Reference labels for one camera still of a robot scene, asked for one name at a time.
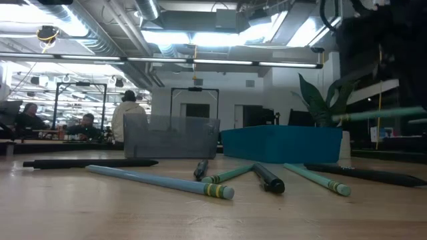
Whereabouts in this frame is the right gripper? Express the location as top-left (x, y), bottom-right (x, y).
top-left (336, 15), bottom-right (427, 111)

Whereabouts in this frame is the green pencil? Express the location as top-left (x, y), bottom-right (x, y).
top-left (201, 163), bottom-right (256, 185)
top-left (283, 163), bottom-right (352, 197)
top-left (331, 106), bottom-right (427, 123)

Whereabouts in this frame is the light blue pencil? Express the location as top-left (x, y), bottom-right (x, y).
top-left (85, 164), bottom-right (236, 201)

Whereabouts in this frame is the white ledge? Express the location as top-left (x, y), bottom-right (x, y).
top-left (353, 78), bottom-right (400, 105)

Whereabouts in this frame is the dark background table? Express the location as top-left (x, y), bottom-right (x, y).
top-left (352, 149), bottom-right (427, 164)
top-left (0, 139), bottom-right (124, 156)

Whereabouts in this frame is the black pen with white print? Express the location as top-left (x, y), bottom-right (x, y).
top-left (304, 163), bottom-right (427, 188)

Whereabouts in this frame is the green leafy plant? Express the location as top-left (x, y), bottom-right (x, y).
top-left (290, 72), bottom-right (363, 128)

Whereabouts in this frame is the black monitor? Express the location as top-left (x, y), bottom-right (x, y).
top-left (288, 109), bottom-right (316, 127)

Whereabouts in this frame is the blue plastic bin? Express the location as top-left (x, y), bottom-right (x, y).
top-left (220, 125), bottom-right (344, 164)

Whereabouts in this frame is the long ceiling light bar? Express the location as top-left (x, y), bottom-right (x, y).
top-left (0, 51), bottom-right (324, 70)

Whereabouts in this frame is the grey translucent plastic bin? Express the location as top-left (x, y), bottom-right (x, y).
top-left (123, 113), bottom-right (221, 160)

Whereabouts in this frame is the person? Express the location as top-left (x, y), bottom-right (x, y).
top-left (13, 102), bottom-right (49, 131)
top-left (111, 89), bottom-right (147, 144)
top-left (65, 113), bottom-right (103, 141)

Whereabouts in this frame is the black round ceiling device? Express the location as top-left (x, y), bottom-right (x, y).
top-left (35, 25), bottom-right (61, 54)

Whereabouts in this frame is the grey monitor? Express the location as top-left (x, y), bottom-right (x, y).
top-left (0, 99), bottom-right (23, 127)

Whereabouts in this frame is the yellow cable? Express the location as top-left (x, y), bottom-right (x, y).
top-left (376, 43), bottom-right (383, 151)

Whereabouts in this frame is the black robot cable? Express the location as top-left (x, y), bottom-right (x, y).
top-left (319, 0), bottom-right (338, 33)

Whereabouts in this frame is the black background rig frame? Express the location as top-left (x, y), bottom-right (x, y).
top-left (169, 87), bottom-right (220, 118)
top-left (52, 81), bottom-right (108, 131)

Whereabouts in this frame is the silver round duct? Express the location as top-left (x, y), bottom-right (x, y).
top-left (133, 0), bottom-right (161, 21)

